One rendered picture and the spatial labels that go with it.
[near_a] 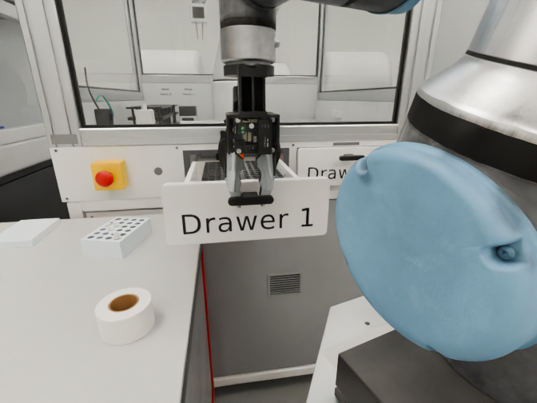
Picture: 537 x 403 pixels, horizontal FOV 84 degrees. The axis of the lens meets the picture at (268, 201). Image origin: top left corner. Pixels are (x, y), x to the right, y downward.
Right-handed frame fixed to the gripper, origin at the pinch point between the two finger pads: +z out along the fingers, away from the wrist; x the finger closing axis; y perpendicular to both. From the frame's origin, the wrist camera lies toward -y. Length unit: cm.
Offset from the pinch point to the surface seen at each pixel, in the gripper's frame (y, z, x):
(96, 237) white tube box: -11.3, 10.7, -30.1
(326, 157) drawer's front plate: -33.4, 0.1, 25.0
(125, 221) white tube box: -19.0, 10.7, -26.6
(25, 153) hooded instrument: -82, 5, -80
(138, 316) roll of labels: 13.6, 10.9, -16.1
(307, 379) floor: -38, 90, 25
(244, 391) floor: -37, 90, -1
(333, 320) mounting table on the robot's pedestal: 14.3, 14.4, 10.4
